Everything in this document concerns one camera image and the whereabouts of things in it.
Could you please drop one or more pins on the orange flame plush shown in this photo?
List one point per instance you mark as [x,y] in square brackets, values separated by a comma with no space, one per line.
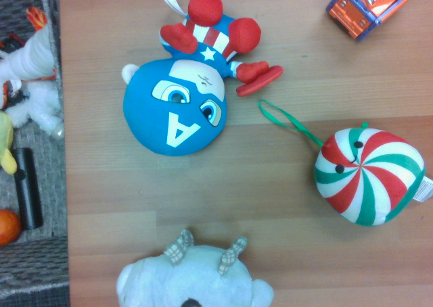
[36,18]

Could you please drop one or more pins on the white pig plush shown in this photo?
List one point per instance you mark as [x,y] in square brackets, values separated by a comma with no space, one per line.
[189,280]

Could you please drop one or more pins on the black cylinder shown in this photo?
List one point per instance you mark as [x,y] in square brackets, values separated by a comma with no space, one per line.
[28,192]

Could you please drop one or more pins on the blue yellow fish plush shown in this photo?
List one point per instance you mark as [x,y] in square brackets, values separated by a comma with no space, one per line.
[5,134]

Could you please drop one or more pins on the orange toy truck box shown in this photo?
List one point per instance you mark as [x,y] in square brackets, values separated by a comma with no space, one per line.
[352,14]

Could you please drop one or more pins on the red green peppermint plush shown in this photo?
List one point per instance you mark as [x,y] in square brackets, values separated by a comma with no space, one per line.
[365,171]

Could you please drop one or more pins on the grey wicker basket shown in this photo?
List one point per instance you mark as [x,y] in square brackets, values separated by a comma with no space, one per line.
[47,188]

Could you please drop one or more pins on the blue Captain America plush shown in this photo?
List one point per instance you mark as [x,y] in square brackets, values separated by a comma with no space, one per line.
[169,117]

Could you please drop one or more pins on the orange ball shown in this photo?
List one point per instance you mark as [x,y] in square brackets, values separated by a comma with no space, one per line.
[8,227]

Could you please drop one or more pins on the white sparkly plush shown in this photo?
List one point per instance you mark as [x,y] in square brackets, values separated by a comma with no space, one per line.
[40,104]

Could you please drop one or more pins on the white whale plush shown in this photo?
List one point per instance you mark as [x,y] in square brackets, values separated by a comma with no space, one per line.
[34,57]

